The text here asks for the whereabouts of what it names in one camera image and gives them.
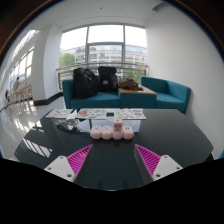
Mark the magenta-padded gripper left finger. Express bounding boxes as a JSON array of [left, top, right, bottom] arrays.
[[43, 144, 94, 183]]

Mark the teal wood-topped side table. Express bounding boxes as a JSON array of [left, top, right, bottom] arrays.
[[118, 85, 158, 109]]

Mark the pink rounded power strip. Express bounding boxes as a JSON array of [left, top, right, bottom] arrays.
[[89, 124, 135, 141]]

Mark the black backpack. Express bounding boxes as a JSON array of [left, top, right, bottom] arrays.
[[97, 66, 119, 94]]

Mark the person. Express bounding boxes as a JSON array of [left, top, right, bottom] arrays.
[[12, 76, 21, 93]]

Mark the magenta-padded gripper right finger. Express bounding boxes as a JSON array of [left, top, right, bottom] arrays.
[[134, 143, 184, 185]]

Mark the metal window railing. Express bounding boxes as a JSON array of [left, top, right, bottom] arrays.
[[55, 62, 149, 91]]

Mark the teal armchair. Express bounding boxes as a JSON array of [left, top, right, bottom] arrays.
[[139, 76, 192, 115]]

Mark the row of wooden chairs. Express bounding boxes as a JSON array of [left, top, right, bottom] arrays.
[[5, 84, 34, 106]]

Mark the brown jacket bundle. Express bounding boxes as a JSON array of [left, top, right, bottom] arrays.
[[116, 77, 144, 92]]

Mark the large black bag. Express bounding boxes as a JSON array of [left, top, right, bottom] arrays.
[[72, 67, 100, 100]]

